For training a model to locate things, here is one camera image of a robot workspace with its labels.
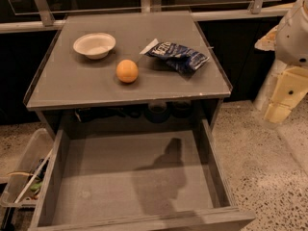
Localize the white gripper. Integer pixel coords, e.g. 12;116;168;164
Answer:
254;0;308;123

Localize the blue chip bag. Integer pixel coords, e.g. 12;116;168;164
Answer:
141;38;209;74

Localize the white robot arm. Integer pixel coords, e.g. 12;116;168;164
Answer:
254;0;308;123

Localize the open grey top drawer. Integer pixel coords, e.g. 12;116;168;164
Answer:
29;120;255;231

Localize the white diagonal support pole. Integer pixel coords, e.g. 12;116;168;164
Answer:
253;59;286;112

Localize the dark tape roll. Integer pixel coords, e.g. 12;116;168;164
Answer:
144;102;170;123

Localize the orange fruit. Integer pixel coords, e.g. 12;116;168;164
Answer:
115;60;139;83

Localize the white paper bowl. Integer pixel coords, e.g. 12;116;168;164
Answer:
73;33;116;60

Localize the grey wooden cabinet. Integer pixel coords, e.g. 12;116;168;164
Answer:
24;12;232;133

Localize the metal railing with glass panel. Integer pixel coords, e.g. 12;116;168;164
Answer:
0;0;296;34

